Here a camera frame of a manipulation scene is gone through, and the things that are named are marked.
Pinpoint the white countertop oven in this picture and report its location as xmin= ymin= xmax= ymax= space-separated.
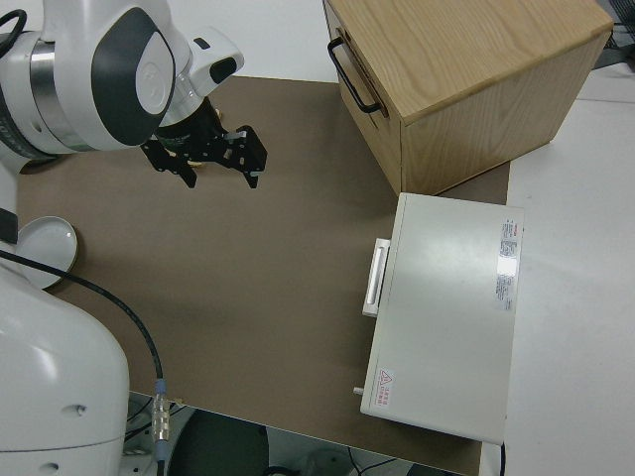
xmin=350 ymin=191 xmax=527 ymax=445

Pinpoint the black cable with metal connector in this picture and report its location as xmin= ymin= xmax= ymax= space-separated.
xmin=0 ymin=249 xmax=173 ymax=476

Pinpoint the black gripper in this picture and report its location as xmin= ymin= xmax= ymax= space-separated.
xmin=140 ymin=97 xmax=270 ymax=190

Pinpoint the black round floor base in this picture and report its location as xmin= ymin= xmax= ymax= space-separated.
xmin=170 ymin=410 xmax=270 ymax=476

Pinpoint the white oven door handle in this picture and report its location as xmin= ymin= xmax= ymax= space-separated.
xmin=361 ymin=238 xmax=394 ymax=318

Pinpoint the gray plate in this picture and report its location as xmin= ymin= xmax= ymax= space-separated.
xmin=13 ymin=216 xmax=81 ymax=291

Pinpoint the light wooden drawer cabinet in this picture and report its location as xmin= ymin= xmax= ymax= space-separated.
xmin=321 ymin=0 xmax=614 ymax=197

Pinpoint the black drawer handle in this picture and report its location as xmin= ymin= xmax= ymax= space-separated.
xmin=326 ymin=38 xmax=384 ymax=115

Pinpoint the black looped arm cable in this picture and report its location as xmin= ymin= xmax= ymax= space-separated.
xmin=0 ymin=8 xmax=27 ymax=49

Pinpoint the brown table mat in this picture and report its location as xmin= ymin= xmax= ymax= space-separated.
xmin=14 ymin=73 xmax=512 ymax=476

